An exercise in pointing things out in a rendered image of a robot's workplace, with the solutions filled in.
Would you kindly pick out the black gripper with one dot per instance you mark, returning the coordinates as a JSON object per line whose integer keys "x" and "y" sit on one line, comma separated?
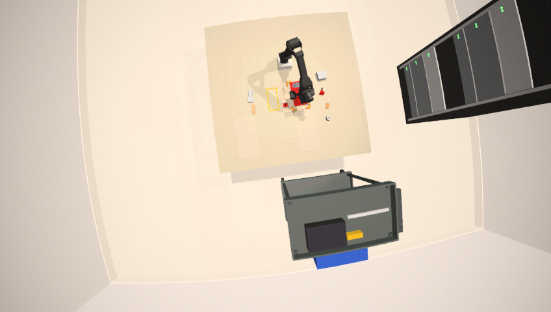
{"x": 293, "y": 94}

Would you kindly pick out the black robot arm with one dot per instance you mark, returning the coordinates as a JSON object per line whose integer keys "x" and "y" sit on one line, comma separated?
{"x": 305, "y": 81}

